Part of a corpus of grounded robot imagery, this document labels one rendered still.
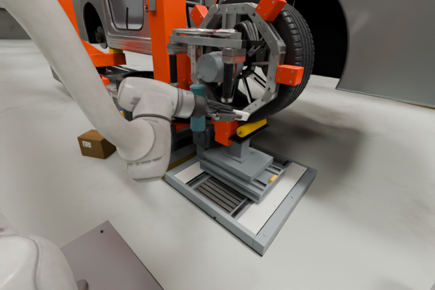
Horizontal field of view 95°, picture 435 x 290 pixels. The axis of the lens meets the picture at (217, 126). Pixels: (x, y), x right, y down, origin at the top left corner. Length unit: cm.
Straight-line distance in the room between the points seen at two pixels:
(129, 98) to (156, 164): 19
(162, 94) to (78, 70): 24
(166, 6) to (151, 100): 81
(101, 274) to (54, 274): 26
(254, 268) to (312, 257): 31
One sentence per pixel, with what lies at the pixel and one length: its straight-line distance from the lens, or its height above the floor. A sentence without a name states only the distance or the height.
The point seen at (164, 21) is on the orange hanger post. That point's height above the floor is 104.
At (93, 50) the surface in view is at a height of 72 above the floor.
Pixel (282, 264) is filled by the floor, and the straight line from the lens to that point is 121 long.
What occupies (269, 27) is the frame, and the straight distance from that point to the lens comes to 95.
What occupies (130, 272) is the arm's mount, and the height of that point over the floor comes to 41.
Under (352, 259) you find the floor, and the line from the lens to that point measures 138.
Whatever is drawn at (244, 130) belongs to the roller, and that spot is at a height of 53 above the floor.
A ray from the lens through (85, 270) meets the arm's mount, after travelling 74.
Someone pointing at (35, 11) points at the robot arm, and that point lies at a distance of 40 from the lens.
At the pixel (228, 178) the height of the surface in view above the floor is 15.
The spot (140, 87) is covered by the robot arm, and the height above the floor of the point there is 86.
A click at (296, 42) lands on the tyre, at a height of 98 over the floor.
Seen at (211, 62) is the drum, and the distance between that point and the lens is 93.
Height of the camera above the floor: 100
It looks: 25 degrees down
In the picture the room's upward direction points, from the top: 3 degrees clockwise
